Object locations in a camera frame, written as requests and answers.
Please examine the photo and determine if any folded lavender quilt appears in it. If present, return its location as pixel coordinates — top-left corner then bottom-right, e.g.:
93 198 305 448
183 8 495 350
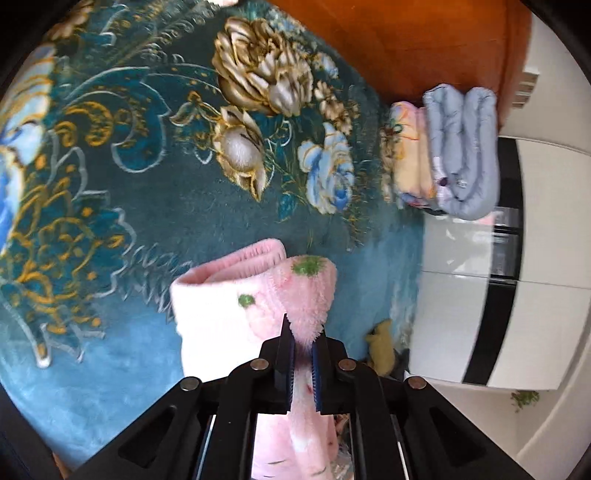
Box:
422 84 501 220

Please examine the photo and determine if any wooden headboard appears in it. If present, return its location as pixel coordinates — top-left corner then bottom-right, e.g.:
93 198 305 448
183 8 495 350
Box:
270 0 533 130

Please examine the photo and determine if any pink fluffy towel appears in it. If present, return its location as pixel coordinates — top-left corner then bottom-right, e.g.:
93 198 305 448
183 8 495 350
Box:
170 238 356 480

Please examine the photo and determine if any teal floral blanket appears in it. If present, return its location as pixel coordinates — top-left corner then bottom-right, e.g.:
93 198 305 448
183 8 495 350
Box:
0 0 428 472

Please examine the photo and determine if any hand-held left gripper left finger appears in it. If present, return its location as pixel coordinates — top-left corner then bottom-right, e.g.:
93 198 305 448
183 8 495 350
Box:
69 314 296 480

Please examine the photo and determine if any green plant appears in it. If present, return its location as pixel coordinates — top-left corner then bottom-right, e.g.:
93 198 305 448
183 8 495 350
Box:
510 390 540 412

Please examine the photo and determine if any white wardrobe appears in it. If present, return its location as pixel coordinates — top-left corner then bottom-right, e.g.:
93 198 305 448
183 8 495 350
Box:
406 14 591 393

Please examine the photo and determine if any folded yellow floral quilt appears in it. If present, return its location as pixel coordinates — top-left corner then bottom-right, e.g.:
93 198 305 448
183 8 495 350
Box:
380 100 445 214

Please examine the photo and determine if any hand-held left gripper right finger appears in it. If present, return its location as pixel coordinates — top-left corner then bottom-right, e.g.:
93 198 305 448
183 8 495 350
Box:
310 327 536 480

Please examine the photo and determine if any yellow plush toy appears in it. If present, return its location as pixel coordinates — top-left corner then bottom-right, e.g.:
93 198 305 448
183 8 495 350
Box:
366 319 397 376

